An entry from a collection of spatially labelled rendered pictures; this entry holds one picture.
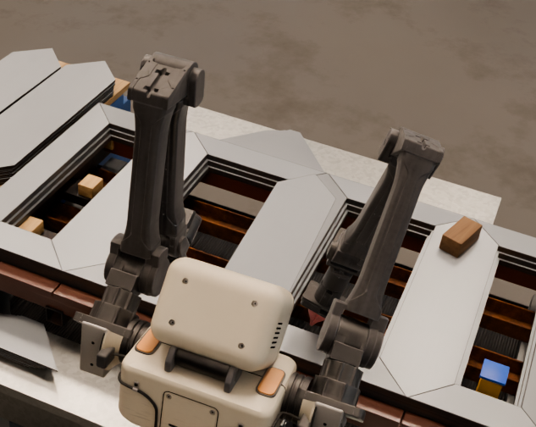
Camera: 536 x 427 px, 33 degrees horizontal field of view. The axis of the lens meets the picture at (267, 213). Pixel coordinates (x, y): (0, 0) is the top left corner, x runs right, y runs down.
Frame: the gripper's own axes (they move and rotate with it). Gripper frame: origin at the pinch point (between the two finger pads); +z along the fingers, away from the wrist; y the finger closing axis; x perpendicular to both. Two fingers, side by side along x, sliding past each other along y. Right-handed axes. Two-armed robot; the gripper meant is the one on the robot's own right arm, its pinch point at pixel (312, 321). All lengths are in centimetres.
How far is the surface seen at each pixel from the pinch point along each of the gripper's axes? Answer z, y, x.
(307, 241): 3.7, 11.2, -28.7
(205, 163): 15, 50, -50
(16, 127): 28, 107, -38
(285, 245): 4.7, 15.9, -24.4
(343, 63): 107, 53, -293
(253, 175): 12, 36, -52
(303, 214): 5.0, 16.2, -39.3
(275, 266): 4.4, 15.1, -15.1
